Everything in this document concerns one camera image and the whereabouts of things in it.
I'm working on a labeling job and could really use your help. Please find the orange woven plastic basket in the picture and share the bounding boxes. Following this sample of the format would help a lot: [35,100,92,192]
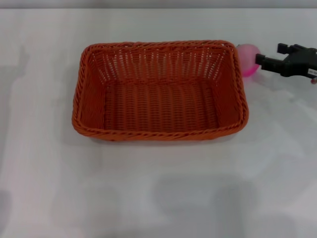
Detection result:
[71,39,249,142]

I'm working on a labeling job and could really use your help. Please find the pink peach toy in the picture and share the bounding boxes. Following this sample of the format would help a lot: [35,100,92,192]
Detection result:
[237,43,262,77]

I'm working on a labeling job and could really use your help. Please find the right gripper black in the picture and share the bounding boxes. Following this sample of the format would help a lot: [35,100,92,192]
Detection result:
[255,43,317,79]

